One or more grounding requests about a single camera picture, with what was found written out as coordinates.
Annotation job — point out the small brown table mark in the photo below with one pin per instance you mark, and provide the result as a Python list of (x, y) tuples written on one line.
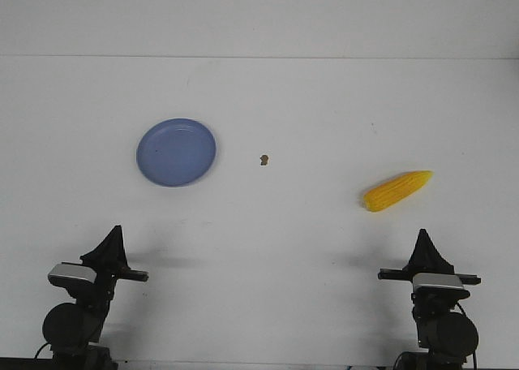
[(264, 160)]

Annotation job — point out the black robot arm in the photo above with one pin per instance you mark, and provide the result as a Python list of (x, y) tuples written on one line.
[(73, 330), (444, 331)]

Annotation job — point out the blue round plate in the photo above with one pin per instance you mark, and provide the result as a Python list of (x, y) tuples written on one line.
[(176, 152)]

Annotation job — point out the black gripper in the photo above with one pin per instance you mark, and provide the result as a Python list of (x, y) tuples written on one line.
[(430, 302), (111, 258)]

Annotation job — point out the yellow corn cob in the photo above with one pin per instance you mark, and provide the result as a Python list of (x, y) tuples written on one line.
[(394, 190)]

